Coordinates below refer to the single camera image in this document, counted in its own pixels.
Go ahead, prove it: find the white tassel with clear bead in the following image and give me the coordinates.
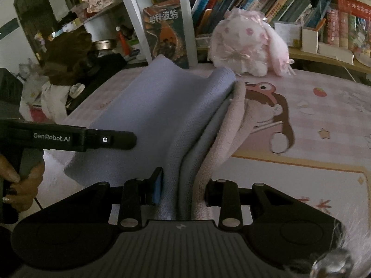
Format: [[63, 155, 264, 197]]
[[310, 217, 371, 278]]

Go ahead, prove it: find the pink cartoon desk mat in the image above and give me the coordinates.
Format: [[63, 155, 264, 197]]
[[38, 64, 371, 238]]

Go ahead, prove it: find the low white box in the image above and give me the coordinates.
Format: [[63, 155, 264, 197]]
[[318, 42, 355, 65]]

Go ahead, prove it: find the dark brown fuzzy object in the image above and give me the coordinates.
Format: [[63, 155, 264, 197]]
[[43, 31, 94, 85]]

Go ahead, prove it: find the dark orange cover book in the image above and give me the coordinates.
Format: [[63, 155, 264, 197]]
[[142, 0, 198, 69]]

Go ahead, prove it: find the row of colourful books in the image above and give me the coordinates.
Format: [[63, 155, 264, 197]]
[[191, 0, 331, 37]]

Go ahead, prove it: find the white pen holder box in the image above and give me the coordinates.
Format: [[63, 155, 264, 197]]
[[301, 26, 320, 54]]

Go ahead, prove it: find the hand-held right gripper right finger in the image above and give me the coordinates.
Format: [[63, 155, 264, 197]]
[[204, 178, 294, 229]]

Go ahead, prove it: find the white bookshelf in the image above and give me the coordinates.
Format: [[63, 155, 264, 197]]
[[114, 0, 371, 74]]

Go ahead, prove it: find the lavender knit garment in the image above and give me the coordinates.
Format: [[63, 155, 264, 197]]
[[64, 54, 237, 221]]

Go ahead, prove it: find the red book box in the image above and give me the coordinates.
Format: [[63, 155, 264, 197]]
[[325, 0, 371, 51]]

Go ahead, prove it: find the white plastic bag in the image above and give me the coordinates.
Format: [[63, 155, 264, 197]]
[[40, 82, 72, 123]]

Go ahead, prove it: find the metal bowl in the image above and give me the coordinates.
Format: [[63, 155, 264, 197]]
[[92, 39, 117, 52]]

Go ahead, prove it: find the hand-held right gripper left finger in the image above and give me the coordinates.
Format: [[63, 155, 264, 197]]
[[83, 167, 163, 230]]

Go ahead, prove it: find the pink white plush bunny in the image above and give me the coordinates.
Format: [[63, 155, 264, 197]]
[[208, 8, 295, 78]]

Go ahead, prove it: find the person's left hand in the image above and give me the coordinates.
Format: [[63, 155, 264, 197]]
[[0, 153, 46, 212]]

